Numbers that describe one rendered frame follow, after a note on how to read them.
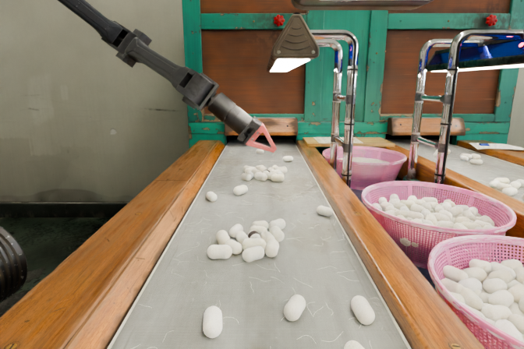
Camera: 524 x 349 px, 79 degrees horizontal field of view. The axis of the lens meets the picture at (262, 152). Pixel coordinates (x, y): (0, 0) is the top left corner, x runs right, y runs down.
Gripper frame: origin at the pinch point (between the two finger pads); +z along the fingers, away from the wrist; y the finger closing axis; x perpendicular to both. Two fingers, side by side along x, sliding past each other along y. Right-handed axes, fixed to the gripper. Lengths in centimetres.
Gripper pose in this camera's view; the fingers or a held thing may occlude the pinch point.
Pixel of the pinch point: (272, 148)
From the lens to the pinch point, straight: 84.2
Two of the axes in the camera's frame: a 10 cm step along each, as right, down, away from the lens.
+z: 7.7, 6.3, 1.2
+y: 0.0, -1.9, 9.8
